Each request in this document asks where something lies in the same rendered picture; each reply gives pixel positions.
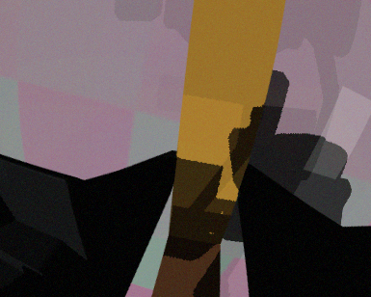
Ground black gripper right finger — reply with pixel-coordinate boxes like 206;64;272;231
238;164;371;297

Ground orange-yellow bar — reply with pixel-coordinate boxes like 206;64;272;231
151;0;285;297

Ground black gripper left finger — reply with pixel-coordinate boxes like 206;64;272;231
0;149;177;297

